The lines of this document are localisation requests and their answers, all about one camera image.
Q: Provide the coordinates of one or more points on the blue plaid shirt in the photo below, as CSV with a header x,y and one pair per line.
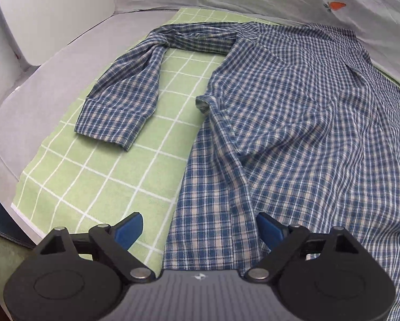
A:
x,y
286,123

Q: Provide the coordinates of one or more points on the green grid mat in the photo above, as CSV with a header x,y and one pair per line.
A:
x,y
96,180

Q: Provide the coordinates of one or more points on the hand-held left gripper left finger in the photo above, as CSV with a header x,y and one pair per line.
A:
x,y
129,229

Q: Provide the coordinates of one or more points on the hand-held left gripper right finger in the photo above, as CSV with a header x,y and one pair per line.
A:
x,y
270,230

